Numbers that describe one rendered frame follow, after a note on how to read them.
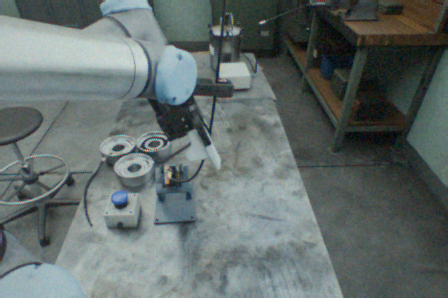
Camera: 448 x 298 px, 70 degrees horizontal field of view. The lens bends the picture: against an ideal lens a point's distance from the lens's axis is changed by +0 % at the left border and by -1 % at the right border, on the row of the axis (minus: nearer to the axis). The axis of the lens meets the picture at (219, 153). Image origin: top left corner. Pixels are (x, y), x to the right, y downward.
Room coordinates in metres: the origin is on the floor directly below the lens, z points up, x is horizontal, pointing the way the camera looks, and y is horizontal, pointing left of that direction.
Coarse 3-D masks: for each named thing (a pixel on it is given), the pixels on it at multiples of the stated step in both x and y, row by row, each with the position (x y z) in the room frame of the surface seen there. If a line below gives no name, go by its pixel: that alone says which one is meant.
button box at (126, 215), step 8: (128, 200) 0.55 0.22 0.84; (136, 200) 0.55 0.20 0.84; (112, 208) 0.52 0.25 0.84; (120, 208) 0.52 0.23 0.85; (128, 208) 0.52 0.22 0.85; (136, 208) 0.53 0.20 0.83; (104, 216) 0.50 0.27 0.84; (112, 216) 0.50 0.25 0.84; (120, 216) 0.50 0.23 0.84; (128, 216) 0.50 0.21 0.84; (136, 216) 0.52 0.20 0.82; (112, 224) 0.50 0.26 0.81; (120, 224) 0.49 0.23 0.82; (128, 224) 0.50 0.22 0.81; (136, 224) 0.51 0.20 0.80
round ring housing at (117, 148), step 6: (108, 138) 0.81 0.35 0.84; (114, 138) 0.82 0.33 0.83; (120, 138) 0.83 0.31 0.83; (126, 138) 0.83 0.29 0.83; (132, 138) 0.81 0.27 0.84; (102, 144) 0.79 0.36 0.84; (108, 144) 0.80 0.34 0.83; (114, 144) 0.80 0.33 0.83; (120, 144) 0.80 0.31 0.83; (126, 144) 0.80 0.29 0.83; (132, 144) 0.80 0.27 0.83; (102, 150) 0.76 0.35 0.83; (114, 150) 0.79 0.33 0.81; (120, 150) 0.80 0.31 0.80; (126, 150) 0.77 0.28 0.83; (132, 150) 0.76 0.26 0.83; (102, 156) 0.75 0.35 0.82; (108, 156) 0.73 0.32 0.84; (114, 156) 0.73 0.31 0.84; (120, 156) 0.73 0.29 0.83; (108, 162) 0.74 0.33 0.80; (114, 162) 0.73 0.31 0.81
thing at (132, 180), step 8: (120, 160) 0.71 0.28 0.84; (128, 160) 0.72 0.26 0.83; (144, 160) 0.72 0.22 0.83; (128, 168) 0.69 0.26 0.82; (136, 168) 0.71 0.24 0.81; (144, 168) 0.69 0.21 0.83; (152, 168) 0.68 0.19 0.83; (120, 176) 0.64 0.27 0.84; (128, 176) 0.64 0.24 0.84; (136, 176) 0.64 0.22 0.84; (144, 176) 0.65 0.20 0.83; (128, 184) 0.64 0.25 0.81; (136, 184) 0.64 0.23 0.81
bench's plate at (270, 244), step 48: (240, 144) 0.84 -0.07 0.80; (288, 144) 0.84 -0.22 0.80; (96, 192) 0.62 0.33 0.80; (144, 192) 0.62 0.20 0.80; (240, 192) 0.62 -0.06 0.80; (288, 192) 0.62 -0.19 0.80; (96, 240) 0.46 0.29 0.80; (144, 240) 0.46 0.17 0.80; (192, 240) 0.46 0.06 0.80; (240, 240) 0.46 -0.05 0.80; (288, 240) 0.46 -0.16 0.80; (96, 288) 0.34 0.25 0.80; (144, 288) 0.34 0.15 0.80; (192, 288) 0.34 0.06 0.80; (240, 288) 0.34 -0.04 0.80; (288, 288) 0.34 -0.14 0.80; (336, 288) 0.34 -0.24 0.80
